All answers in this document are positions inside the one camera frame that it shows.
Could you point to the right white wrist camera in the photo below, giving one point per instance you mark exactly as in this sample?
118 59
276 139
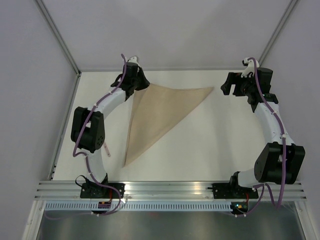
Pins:
250 63

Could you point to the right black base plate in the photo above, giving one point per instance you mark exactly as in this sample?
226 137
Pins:
227 191

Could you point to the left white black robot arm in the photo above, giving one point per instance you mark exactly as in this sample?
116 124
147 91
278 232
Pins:
88 124

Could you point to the aluminium frame post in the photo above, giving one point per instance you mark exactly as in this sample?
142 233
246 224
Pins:
57 35
292 5

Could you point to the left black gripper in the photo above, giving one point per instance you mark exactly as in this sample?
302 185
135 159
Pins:
145 83

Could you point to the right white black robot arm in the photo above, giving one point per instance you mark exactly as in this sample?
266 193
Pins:
281 159

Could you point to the aluminium mounting rail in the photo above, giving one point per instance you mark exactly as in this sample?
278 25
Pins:
166 191

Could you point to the left aluminium frame post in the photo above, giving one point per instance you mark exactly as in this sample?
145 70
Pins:
57 35

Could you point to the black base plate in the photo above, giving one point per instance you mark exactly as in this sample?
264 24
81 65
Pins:
93 191
227 191

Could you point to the beige cloth napkin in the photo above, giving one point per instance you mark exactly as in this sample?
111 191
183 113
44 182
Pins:
155 111

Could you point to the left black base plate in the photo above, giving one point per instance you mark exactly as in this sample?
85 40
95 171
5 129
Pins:
93 191

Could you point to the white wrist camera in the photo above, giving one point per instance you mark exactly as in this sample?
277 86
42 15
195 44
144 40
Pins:
250 63
133 59

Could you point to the right aluminium frame post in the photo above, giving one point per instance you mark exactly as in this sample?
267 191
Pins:
292 5

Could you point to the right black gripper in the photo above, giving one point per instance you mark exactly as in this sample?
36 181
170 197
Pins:
236 77

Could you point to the white slotted cable duct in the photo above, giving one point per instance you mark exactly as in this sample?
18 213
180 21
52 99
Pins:
157 206

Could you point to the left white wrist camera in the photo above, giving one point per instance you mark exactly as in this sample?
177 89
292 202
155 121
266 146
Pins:
133 59

